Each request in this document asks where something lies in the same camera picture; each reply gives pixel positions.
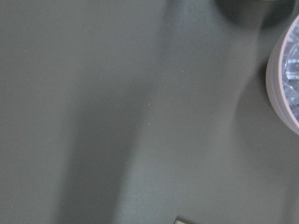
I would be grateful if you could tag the pink bowl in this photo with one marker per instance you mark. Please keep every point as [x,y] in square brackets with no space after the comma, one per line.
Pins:
[274,84]

